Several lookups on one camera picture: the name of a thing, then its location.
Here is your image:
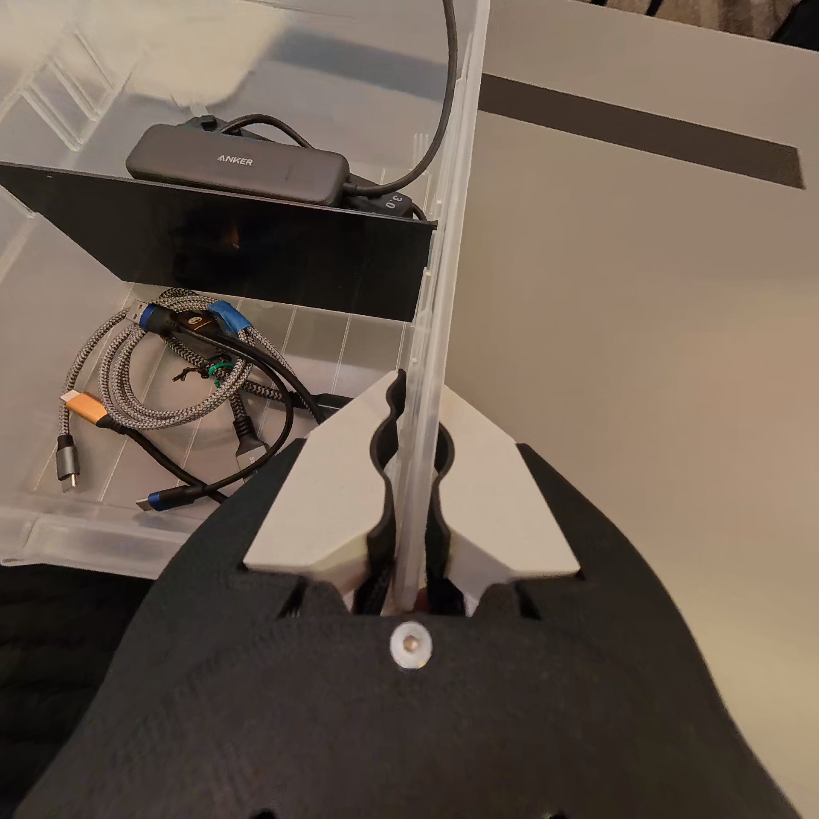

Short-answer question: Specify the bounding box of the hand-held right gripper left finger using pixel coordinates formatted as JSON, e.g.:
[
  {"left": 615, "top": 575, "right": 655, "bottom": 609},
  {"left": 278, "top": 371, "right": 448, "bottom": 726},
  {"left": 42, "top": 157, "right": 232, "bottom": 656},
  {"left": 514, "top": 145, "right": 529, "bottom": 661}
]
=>
[{"left": 244, "top": 372, "right": 408, "bottom": 613}]

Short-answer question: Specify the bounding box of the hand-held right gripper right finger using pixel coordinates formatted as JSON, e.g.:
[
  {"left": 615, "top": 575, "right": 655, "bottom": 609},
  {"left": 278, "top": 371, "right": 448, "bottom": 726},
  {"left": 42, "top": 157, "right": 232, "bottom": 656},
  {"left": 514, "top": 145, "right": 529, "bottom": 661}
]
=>
[{"left": 423, "top": 388, "right": 579, "bottom": 613}]

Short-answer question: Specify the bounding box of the dark braided usb cable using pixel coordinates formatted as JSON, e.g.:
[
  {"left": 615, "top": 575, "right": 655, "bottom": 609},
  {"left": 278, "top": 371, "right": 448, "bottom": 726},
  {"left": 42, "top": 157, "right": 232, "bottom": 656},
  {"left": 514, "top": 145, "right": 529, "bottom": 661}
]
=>
[{"left": 180, "top": 346, "right": 308, "bottom": 464}]

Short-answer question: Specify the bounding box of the silver braided usb cable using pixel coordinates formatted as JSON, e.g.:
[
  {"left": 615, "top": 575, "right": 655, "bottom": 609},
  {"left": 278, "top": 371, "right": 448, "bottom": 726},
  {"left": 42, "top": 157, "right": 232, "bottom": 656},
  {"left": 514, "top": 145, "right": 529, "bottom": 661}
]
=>
[{"left": 52, "top": 288, "right": 295, "bottom": 494}]

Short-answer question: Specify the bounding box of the orange usb cable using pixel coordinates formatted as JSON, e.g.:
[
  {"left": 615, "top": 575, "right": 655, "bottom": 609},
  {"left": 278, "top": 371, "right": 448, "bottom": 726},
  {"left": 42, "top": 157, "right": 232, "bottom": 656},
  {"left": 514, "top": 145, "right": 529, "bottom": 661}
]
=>
[{"left": 61, "top": 314, "right": 334, "bottom": 502}]

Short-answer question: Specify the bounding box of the blue usb cable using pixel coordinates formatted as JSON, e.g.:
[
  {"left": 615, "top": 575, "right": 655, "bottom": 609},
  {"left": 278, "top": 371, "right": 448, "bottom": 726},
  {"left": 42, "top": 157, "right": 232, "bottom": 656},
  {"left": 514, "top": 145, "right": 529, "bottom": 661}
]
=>
[{"left": 135, "top": 301, "right": 321, "bottom": 513}]

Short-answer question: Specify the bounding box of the clear plastic bin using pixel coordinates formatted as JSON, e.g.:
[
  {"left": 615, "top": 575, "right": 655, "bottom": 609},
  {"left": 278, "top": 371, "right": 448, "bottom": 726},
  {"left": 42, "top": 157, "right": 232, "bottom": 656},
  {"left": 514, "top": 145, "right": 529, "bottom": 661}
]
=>
[{"left": 0, "top": 0, "right": 494, "bottom": 605}]

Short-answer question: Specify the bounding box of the slim black usb hub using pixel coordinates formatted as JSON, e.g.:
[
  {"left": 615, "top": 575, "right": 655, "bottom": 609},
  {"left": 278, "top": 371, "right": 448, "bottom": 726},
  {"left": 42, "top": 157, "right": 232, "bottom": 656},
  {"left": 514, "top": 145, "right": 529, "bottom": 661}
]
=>
[{"left": 125, "top": 122, "right": 351, "bottom": 203}]

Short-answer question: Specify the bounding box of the black bin divider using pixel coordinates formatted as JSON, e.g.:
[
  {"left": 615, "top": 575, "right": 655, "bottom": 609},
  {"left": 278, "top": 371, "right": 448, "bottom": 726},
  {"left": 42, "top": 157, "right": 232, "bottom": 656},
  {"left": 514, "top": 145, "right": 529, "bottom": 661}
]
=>
[{"left": 0, "top": 160, "right": 439, "bottom": 323}]

